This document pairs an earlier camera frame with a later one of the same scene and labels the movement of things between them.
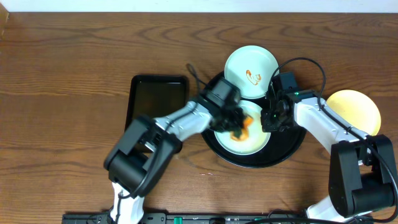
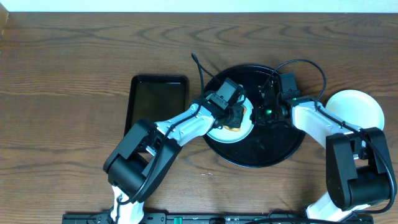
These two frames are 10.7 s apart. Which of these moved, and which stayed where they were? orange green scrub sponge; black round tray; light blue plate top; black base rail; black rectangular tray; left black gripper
Moved: light blue plate top; orange green scrub sponge
Stayed: black rectangular tray; black round tray; black base rail; left black gripper
